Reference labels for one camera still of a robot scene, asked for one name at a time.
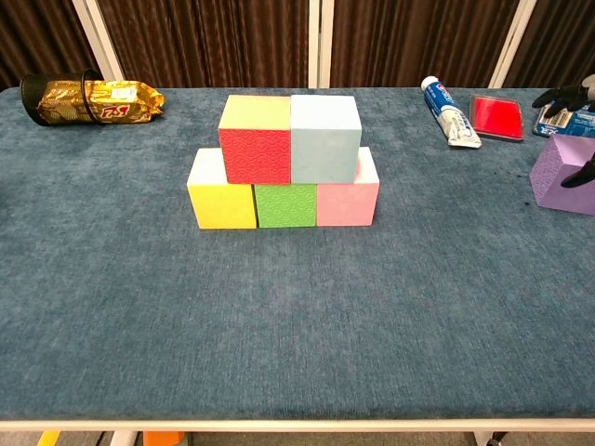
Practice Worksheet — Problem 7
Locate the purple cube block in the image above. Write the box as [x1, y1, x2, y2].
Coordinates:
[529, 133, 595, 216]

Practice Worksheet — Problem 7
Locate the green cube block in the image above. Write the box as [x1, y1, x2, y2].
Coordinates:
[253, 182, 320, 230]

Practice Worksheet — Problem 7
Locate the blue white toothpaste tube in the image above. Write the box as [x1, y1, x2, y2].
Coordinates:
[420, 75, 483, 150]

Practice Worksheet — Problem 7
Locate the blue cookie box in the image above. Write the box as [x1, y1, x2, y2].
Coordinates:
[531, 102, 595, 139]

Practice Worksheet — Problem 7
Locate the pink cube block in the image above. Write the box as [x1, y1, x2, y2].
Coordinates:
[316, 146, 380, 228]

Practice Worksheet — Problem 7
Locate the brown pleated curtain panel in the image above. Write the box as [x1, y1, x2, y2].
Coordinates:
[330, 0, 520, 89]
[0, 0, 101, 92]
[504, 0, 595, 90]
[97, 0, 311, 89]

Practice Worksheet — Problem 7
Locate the black mesh pen cup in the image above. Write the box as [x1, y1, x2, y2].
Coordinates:
[20, 69, 104, 127]

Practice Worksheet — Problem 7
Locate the red cube block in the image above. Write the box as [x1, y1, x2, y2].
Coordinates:
[218, 95, 293, 185]

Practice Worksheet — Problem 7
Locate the orange object under table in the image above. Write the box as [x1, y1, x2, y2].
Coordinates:
[142, 431, 187, 446]

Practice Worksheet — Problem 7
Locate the white partition post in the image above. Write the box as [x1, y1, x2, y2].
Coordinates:
[72, 0, 126, 83]
[307, 0, 335, 89]
[487, 0, 538, 89]

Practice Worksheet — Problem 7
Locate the gold foil snack packet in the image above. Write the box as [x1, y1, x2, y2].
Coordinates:
[36, 79, 165, 125]

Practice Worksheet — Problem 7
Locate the light blue cube block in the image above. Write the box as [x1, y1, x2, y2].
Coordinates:
[289, 94, 363, 185]

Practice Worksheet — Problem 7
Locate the yellow cube block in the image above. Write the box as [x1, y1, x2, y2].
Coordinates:
[186, 148, 258, 230]

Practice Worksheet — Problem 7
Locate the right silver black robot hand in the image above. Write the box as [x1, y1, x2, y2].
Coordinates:
[532, 73, 595, 189]

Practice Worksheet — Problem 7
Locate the red ink pad case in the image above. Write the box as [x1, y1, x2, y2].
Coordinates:
[468, 94, 525, 143]

